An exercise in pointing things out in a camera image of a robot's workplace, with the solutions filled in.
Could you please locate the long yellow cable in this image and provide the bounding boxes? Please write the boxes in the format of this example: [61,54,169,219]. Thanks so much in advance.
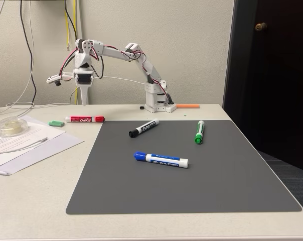
[74,0,80,105]

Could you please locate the dark wooden door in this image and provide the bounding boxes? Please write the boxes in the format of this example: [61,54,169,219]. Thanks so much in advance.
[222,0,303,174]

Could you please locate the blank white paper sheet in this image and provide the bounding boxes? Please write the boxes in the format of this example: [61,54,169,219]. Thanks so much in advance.
[0,130,85,176]

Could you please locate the white looped cable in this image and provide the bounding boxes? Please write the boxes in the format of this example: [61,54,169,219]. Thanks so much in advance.
[0,0,71,119]

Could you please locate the white charging cable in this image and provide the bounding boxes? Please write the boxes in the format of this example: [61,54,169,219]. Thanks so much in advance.
[0,137,49,154]

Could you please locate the green dry erase marker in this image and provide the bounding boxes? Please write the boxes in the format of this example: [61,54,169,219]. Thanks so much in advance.
[194,120,206,145]

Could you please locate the black camera cable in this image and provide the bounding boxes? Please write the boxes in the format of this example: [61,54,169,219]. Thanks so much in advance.
[65,0,105,79]

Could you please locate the black hanging wall cable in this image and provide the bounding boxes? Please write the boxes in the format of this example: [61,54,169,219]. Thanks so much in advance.
[19,0,38,104]

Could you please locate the red dry erase marker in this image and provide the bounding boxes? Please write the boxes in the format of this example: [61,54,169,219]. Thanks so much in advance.
[65,115,106,124]

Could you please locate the clear tape dispenser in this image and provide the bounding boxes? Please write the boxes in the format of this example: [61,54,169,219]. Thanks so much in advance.
[0,116,30,138]

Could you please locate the printed white paper sheet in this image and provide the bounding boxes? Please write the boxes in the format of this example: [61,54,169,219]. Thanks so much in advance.
[0,115,67,169]

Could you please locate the short yellow stripped cable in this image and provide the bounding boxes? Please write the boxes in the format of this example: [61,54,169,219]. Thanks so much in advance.
[63,0,71,52]

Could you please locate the blue dry erase marker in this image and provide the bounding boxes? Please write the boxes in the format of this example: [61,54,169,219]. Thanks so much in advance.
[133,151,190,169]

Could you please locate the black dry erase marker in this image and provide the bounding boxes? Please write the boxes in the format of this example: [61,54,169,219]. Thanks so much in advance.
[128,118,160,139]

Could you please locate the grey rectangular mat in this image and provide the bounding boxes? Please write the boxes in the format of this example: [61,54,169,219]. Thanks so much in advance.
[65,119,303,215]

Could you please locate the white mounted camera box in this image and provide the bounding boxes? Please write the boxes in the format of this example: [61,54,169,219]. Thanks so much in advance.
[46,72,75,87]

